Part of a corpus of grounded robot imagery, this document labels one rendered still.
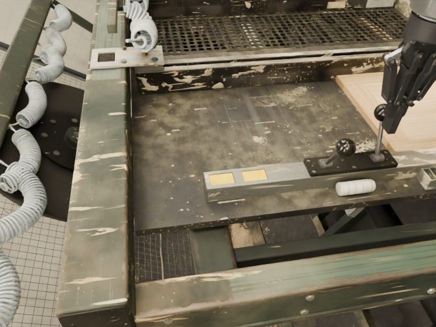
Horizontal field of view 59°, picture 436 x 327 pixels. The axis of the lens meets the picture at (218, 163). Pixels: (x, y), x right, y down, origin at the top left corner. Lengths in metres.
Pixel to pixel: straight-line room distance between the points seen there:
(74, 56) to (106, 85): 6.00
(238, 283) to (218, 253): 0.14
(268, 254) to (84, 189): 0.38
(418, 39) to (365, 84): 0.51
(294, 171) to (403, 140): 0.32
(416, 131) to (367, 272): 0.50
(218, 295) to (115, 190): 0.26
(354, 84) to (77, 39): 5.94
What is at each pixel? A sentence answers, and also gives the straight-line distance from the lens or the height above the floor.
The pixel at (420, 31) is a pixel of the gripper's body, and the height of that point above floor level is 1.58.
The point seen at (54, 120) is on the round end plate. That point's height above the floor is 1.95.
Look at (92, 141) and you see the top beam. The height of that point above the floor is 1.94.
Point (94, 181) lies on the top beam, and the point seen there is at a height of 1.93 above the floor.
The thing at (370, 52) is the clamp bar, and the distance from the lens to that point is 1.30.
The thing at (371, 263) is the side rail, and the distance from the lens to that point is 0.71.
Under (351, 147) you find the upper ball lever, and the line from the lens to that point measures 0.75.
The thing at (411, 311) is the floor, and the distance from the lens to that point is 2.46.
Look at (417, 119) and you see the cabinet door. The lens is 1.14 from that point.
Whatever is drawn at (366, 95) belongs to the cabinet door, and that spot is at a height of 1.28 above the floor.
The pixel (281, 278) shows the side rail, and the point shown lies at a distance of 0.65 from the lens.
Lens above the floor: 2.08
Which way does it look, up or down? 28 degrees down
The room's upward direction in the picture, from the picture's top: 72 degrees counter-clockwise
